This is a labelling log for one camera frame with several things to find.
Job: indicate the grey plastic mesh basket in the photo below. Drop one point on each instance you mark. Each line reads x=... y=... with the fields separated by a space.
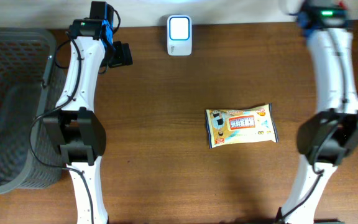
x=30 y=84

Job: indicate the white barcode scanner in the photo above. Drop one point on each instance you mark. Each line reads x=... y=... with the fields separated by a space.
x=179 y=35

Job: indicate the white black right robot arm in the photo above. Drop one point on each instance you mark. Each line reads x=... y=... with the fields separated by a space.
x=331 y=135

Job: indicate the yellow snack bag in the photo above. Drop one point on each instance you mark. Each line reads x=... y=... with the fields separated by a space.
x=240 y=126

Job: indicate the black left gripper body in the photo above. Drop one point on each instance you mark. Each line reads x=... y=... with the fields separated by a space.
x=120 y=55

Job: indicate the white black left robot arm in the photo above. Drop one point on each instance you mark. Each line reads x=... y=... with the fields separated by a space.
x=75 y=132

